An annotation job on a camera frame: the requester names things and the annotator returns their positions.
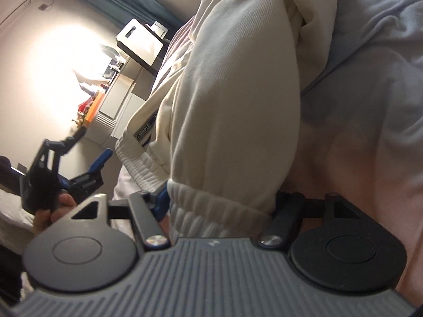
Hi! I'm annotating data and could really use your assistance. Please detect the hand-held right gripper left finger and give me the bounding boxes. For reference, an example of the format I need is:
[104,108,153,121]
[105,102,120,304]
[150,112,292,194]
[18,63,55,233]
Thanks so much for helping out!
[71,188,171,250]

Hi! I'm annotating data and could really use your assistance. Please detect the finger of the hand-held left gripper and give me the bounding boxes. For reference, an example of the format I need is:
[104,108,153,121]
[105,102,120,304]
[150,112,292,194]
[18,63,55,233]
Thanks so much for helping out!
[49,127,88,159]
[66,148,113,203]

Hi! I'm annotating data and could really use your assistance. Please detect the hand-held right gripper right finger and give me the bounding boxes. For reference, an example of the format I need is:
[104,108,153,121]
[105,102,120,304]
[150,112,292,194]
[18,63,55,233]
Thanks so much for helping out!
[259,192,359,248]

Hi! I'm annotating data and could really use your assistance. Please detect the cream pants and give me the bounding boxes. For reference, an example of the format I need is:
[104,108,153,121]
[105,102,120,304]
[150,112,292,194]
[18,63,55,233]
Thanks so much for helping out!
[115,0,341,244]

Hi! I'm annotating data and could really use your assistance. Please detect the person's left hand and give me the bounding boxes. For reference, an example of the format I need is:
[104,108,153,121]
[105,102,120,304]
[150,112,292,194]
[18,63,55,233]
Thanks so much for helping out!
[33,193,77,238]

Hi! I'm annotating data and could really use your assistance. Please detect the orange box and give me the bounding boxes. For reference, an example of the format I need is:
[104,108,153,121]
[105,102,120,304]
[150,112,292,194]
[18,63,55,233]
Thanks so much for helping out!
[84,92,107,123]

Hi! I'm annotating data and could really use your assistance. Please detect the white dresser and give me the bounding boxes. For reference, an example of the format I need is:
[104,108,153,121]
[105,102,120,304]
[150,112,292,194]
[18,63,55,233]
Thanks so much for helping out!
[84,51,157,146]

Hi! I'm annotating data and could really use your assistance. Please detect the pink and blue duvet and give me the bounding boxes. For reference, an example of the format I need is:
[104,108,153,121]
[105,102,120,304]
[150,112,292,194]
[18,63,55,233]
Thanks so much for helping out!
[112,0,423,304]

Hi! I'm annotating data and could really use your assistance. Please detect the white air conditioner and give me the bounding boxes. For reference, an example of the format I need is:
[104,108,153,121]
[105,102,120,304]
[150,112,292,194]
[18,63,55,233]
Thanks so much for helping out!
[0,0,38,27]

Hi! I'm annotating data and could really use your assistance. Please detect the white chair with dark frame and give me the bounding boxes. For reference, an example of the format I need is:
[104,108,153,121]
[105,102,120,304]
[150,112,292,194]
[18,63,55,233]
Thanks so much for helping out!
[116,18,171,75]

